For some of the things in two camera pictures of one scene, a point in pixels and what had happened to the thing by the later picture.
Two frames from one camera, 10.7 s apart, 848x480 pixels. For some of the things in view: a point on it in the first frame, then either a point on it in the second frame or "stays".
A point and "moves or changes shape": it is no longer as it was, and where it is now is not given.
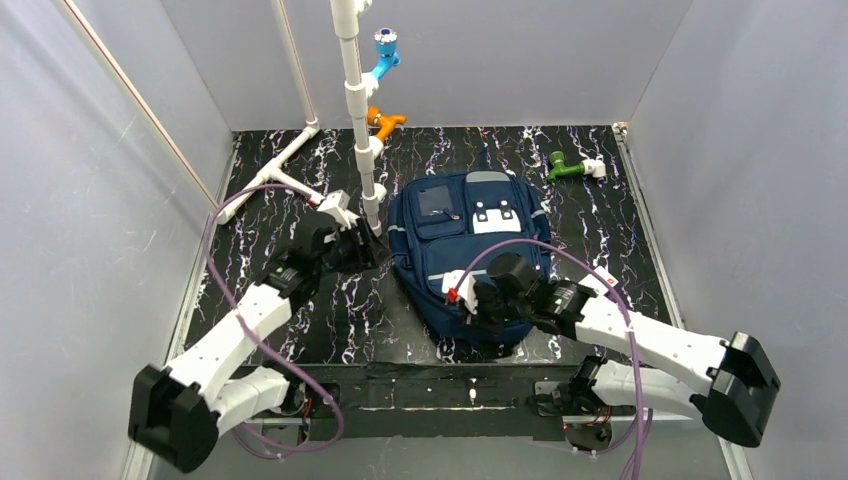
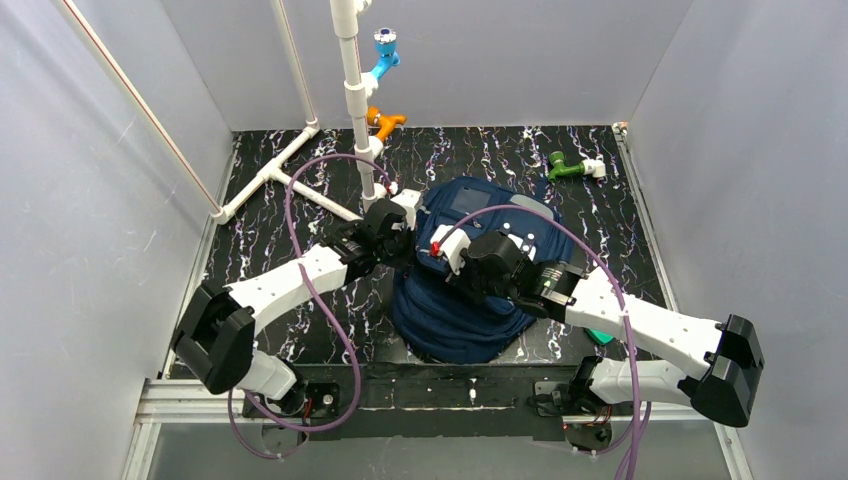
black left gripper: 361,242 -> 400,239
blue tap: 386,47 stays
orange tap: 386,123 stays
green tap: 559,168 stays
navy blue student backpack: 441,224 moves or changes shape
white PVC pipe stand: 356,94 stays
